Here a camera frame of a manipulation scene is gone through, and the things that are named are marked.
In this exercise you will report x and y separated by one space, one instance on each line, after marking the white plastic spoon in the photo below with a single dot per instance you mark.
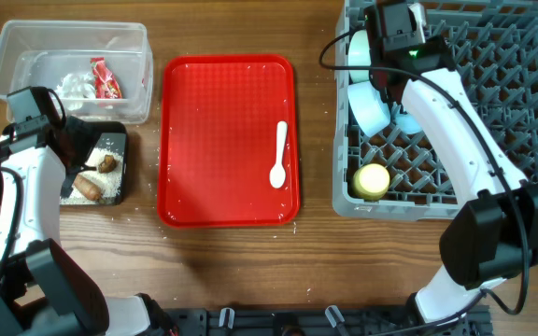
277 174

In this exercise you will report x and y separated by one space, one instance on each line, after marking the pile of white rice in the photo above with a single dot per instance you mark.
110 184

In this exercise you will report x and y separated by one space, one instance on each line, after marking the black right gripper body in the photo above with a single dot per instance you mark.
373 83

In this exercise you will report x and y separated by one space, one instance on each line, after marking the green bowl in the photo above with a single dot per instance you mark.
359 54

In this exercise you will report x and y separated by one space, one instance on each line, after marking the red snack wrapper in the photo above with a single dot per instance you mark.
105 84

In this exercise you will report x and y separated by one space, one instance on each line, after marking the black plastic tray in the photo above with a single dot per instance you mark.
114 137

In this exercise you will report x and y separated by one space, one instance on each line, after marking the grey dishwasher rack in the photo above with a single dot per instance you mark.
495 47

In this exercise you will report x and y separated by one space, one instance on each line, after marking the clear plastic waste bin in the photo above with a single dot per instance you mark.
42 53

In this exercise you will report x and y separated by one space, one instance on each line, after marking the light blue small bowl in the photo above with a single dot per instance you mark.
370 112

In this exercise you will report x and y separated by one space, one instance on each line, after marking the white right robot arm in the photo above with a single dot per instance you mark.
494 236

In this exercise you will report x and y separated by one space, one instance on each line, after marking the red serving tray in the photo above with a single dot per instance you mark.
218 142

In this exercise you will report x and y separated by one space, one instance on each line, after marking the yellow plastic cup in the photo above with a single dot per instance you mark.
371 182

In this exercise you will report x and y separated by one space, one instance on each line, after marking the brown food scrap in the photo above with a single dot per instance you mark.
107 165

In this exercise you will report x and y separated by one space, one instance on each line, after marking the white tissue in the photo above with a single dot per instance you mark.
76 86

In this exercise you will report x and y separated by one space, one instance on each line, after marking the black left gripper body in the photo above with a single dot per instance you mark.
81 136

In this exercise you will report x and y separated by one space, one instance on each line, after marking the light blue plate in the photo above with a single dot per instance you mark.
404 120

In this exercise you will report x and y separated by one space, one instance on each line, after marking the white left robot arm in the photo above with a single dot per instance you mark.
42 290

